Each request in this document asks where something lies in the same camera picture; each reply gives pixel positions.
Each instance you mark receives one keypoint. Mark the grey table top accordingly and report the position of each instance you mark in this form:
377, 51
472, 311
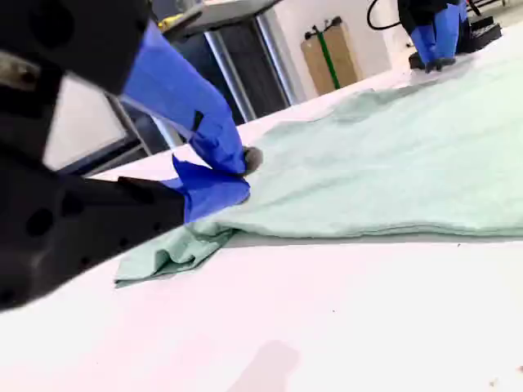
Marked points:
229, 10

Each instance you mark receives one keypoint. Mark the chrome table leg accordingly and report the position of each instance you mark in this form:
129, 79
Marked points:
275, 57
224, 73

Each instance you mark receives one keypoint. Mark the dark panel under table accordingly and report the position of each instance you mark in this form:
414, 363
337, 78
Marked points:
253, 77

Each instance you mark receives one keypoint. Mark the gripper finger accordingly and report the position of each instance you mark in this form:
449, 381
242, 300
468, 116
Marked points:
184, 98
155, 208
425, 45
447, 32

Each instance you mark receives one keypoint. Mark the brown cardboard box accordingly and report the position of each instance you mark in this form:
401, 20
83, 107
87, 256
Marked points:
347, 61

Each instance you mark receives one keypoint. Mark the pale green T-shirt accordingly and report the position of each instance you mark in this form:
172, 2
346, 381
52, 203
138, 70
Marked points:
367, 183

